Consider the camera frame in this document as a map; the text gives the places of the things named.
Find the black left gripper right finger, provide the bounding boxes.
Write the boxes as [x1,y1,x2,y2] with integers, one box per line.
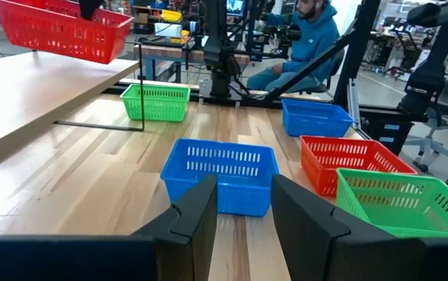
[270,174,426,281]

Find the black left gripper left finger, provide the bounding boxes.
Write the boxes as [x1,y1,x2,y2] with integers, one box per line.
[132,174,219,281]

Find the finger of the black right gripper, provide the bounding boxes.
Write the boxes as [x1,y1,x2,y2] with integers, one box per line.
[78,0,105,21]

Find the red plastic basket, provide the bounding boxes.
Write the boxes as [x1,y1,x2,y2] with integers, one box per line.
[299,135,419,198]
[0,0,134,66]

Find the blue plastic basket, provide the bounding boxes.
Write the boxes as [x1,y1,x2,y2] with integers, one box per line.
[159,137,281,219]
[280,98,356,138]

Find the green plastic basket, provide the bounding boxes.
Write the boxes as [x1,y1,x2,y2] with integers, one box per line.
[119,83,191,123]
[335,167,448,239]

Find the wooden shelf black metal legs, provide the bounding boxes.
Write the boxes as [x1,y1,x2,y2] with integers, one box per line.
[0,41,146,179]

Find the white box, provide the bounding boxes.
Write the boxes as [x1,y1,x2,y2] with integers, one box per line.
[154,22,183,39]

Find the yellow bin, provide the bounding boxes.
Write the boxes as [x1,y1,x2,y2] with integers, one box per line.
[161,9,183,23]

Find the wood-top workbench blue legs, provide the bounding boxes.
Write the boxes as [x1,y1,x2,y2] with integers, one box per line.
[133,43,253,84]

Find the small yellow item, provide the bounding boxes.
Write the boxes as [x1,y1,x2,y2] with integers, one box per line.
[170,30,190,45]

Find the black control box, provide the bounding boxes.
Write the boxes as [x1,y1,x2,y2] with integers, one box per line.
[358,107,415,156]

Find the computer monitor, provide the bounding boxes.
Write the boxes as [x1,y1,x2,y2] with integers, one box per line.
[226,0,247,17]

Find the black office chair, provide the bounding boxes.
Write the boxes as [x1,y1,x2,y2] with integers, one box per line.
[300,48,346,96]

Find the person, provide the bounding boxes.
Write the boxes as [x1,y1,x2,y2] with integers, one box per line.
[246,0,341,94]

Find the black articulated stand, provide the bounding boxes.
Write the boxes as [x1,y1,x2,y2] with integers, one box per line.
[396,0,448,122]

